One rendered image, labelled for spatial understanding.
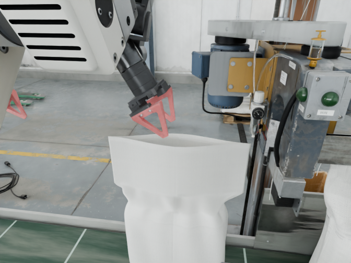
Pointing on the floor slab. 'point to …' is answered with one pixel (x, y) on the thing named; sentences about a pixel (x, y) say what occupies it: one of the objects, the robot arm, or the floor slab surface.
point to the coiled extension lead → (11, 181)
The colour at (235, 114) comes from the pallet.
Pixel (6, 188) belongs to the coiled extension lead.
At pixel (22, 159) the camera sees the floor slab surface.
